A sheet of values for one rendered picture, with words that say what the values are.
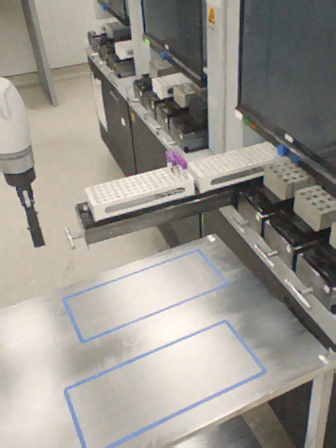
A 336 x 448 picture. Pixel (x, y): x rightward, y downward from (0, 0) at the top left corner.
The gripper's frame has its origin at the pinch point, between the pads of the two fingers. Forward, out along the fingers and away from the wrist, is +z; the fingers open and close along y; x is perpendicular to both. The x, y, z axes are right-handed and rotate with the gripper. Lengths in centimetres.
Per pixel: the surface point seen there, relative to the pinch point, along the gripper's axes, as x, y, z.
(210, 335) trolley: -27, -55, -3
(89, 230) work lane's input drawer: -13.4, -6.7, -0.8
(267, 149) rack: -72, 1, -7
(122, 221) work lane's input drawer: -22.7, -6.7, -0.8
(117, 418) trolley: -5, -64, -2
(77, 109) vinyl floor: -58, 272, 79
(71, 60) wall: -73, 350, 65
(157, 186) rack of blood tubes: -34.8, -3.0, -6.8
